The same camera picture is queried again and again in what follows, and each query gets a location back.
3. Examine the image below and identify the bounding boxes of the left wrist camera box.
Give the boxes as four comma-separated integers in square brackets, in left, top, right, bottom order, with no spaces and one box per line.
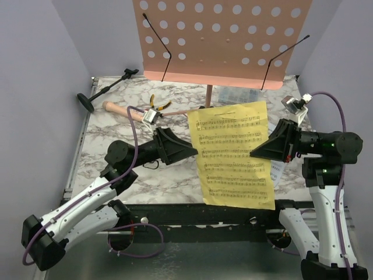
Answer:
[142,108,161,125]

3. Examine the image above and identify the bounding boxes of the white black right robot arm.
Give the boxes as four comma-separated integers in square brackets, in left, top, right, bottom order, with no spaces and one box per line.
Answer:
[250,119,368,279]

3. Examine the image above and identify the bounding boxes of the pink toy microphone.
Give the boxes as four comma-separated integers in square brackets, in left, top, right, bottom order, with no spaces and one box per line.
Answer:
[103,101,143,122]

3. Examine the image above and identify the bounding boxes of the white paper sheet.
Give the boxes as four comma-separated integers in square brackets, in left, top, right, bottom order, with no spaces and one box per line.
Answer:
[268,122,286,188]

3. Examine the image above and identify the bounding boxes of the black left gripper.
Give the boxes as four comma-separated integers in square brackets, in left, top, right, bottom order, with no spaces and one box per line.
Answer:
[128,127,200,170]

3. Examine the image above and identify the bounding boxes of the black microphone stand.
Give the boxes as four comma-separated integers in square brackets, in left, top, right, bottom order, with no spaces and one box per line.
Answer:
[76,68,139,113]

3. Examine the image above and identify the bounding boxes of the yellow handled pliers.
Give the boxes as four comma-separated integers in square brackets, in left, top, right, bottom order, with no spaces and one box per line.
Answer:
[149,93,172,111]

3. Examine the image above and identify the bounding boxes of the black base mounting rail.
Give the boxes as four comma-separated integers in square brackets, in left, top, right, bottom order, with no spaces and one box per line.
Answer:
[61,199,314,249]

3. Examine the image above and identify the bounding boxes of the clear plastic organizer box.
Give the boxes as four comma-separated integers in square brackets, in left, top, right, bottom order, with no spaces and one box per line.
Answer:
[218,86,261,105]

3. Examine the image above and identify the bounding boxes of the yellow sheet music page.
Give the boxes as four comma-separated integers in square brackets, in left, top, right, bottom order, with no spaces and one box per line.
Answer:
[188,101,275,210]

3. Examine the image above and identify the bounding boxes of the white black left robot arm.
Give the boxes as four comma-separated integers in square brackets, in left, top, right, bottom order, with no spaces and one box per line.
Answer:
[21,128,198,271]

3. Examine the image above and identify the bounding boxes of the pink perforated music stand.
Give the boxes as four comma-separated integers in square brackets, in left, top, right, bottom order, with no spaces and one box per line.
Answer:
[133,1,311,90]

